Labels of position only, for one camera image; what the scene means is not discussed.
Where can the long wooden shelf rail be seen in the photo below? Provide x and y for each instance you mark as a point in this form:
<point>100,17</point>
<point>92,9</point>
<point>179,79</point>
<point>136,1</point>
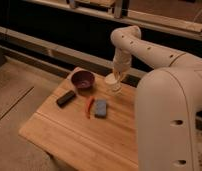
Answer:
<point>55,51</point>

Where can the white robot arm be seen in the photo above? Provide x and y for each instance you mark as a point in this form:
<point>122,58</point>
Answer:
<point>166,103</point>

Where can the black rectangular block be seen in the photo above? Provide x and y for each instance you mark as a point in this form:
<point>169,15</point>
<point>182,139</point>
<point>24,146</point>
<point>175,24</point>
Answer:
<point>65,98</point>

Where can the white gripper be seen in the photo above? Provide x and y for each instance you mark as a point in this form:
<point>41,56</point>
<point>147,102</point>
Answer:
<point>121,63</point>

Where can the upper wooden shelf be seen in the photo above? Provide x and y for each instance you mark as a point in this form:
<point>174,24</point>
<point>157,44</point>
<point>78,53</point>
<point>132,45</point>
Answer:
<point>112,11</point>

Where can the dark purple bowl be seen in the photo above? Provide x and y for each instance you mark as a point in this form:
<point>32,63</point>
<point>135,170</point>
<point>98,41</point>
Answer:
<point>83,79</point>

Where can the wooden table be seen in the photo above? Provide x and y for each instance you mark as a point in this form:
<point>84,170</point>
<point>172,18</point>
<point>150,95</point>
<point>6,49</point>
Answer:
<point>83,141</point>

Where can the blue sponge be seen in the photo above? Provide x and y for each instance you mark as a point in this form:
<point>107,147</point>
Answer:
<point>100,108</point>

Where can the white ceramic cup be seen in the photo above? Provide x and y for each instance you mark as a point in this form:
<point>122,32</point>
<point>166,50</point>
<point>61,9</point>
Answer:
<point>112,84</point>

